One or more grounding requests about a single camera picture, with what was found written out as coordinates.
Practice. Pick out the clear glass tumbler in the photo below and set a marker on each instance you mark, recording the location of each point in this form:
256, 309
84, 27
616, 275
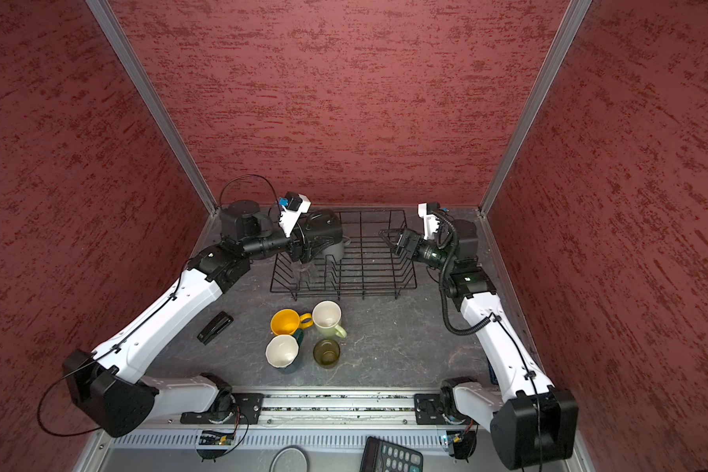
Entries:
305, 275

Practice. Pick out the cream mug green handle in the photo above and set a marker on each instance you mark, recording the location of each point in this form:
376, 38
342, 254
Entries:
327, 316

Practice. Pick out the white cup dark green base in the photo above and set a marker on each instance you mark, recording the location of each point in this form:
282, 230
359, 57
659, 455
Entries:
282, 352

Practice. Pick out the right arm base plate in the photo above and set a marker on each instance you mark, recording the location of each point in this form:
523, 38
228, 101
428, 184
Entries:
430, 409

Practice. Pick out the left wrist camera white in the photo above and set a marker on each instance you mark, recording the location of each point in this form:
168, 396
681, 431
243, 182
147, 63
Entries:
292, 206

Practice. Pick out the black wire dish rack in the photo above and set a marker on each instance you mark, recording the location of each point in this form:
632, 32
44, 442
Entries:
369, 267

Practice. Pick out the black stapler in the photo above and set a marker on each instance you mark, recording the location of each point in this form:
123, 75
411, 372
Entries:
214, 328

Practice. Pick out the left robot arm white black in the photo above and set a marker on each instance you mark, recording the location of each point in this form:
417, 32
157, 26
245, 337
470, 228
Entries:
111, 385

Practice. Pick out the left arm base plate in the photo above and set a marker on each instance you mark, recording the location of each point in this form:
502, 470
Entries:
236, 408

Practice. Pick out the round grey disc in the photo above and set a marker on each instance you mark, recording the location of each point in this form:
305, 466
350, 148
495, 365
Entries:
290, 459

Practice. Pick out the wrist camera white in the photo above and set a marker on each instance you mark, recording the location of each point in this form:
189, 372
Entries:
431, 222
292, 206

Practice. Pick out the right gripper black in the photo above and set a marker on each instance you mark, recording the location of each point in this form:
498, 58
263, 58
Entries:
403, 241

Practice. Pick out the black calculator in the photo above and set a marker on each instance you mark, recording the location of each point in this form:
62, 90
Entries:
383, 456

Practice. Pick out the olive green glass cup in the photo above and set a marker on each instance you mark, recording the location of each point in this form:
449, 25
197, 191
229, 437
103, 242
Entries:
326, 353

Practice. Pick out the white ceramic mug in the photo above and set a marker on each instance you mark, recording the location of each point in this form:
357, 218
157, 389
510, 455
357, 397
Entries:
336, 251

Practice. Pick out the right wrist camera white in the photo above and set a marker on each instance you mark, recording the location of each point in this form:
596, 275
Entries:
431, 222

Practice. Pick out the black mug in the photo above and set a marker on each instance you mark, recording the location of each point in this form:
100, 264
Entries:
318, 231

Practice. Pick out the yellow mug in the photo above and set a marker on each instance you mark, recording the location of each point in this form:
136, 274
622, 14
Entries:
288, 321

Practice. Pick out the blue stapler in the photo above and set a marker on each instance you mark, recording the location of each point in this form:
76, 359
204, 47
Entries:
492, 375

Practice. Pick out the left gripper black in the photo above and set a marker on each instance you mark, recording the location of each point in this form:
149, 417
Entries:
294, 248

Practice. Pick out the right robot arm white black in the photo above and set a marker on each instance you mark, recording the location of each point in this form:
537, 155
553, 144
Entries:
531, 422

